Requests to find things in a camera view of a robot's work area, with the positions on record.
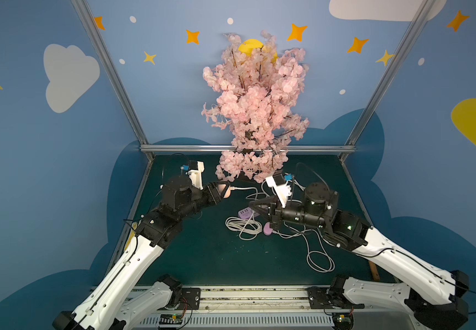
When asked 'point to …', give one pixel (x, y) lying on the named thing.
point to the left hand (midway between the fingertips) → (226, 182)
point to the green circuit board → (170, 319)
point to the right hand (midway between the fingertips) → (254, 203)
